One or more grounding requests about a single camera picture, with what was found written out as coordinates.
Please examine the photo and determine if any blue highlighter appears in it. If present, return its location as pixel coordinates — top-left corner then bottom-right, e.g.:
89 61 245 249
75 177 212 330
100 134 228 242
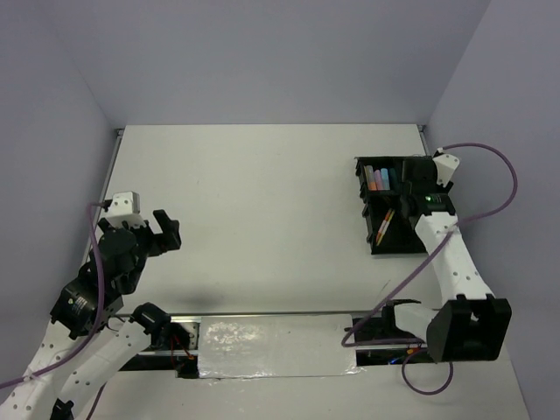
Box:
381 168 390 191

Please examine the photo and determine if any orange pen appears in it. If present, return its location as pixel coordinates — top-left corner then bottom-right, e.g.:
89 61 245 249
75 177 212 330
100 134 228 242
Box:
375 208 393 243

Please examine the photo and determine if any purple highlighter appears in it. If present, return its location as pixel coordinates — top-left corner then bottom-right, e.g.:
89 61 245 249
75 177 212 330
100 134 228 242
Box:
374 170 384 191

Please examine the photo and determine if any orange-capped clear highlighter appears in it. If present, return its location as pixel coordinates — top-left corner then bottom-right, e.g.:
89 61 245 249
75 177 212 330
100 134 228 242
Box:
364 165 377 191

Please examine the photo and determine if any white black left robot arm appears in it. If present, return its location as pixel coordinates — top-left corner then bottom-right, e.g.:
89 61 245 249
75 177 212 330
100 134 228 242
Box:
1 210 191 419

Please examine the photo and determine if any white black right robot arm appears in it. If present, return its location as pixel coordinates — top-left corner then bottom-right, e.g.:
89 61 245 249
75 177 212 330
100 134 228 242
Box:
380 154 512 362

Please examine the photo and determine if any black four-compartment organizer tray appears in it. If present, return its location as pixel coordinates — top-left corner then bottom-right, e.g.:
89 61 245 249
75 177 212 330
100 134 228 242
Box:
355 156 428 255

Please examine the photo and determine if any silver tape-covered panel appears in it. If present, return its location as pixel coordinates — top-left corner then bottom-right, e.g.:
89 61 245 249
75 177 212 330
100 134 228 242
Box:
198 314 359 379

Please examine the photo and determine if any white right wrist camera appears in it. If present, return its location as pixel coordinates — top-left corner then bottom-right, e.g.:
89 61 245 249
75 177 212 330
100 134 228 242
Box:
432 148 460 187

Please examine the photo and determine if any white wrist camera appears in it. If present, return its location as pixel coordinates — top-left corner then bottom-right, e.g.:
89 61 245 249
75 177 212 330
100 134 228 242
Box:
432 148 460 187
103 191 145 228

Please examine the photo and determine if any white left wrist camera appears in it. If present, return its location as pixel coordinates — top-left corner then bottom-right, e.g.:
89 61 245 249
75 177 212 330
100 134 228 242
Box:
103 191 145 228

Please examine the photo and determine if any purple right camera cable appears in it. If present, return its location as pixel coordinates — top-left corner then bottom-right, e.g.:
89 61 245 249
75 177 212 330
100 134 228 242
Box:
340 142 520 395

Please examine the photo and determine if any purple camera cable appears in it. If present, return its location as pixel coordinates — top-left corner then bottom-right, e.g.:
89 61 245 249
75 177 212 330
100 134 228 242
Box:
340 142 520 395
0 200 110 420

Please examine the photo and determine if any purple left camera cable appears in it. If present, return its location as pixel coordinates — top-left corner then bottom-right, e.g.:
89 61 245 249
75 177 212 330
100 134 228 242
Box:
0 200 110 420

